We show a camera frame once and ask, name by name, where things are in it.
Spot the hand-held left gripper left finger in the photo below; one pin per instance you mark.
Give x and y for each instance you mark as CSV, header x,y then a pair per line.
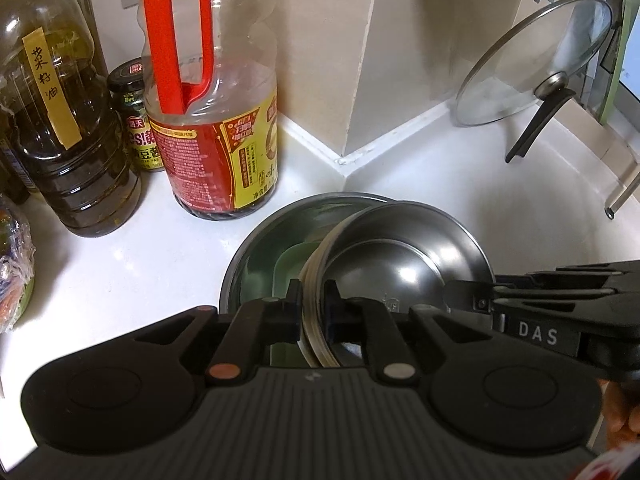
x,y
280,317

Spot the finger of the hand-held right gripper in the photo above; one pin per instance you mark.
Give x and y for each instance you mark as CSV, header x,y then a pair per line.
x,y
465,292
575,272

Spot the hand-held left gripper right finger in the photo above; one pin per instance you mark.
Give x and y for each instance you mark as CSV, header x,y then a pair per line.
x,y
335,310

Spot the cream plastic bowl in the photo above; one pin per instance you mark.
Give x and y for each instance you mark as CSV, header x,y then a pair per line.
x,y
303,310
314,265

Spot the green rectangular plate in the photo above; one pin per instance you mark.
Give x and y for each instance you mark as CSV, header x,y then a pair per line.
x,y
287,265

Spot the large stainless steel basin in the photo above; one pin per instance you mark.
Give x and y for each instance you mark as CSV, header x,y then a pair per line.
x,y
255,255

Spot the stainless steel bowl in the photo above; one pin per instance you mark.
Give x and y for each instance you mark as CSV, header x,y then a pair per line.
x,y
400,250

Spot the bagged stack of colourful plates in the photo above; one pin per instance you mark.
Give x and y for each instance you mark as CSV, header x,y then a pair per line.
x,y
15,270

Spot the person's right hand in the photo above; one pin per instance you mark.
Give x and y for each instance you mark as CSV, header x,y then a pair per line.
x,y
620,410

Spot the glass pot lid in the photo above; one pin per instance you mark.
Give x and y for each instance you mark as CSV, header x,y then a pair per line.
x,y
530,65

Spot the green label sauce jar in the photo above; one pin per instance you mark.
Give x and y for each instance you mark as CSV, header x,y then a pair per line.
x,y
132,110

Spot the large cooking oil bottle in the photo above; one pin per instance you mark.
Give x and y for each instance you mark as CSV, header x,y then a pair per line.
x,y
65,160

